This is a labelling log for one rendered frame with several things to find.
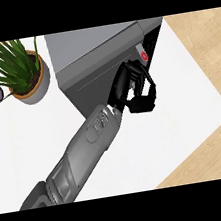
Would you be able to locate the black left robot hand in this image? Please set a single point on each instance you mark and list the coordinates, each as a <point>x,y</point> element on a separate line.
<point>120,87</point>

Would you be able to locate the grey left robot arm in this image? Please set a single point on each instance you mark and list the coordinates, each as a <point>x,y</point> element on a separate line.
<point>78,151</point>

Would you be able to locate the grey microwave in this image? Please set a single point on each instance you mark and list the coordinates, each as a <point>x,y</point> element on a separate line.
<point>87,75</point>

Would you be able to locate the green potted plant grey pot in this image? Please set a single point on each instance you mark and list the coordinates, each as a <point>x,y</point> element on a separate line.
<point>32,84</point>

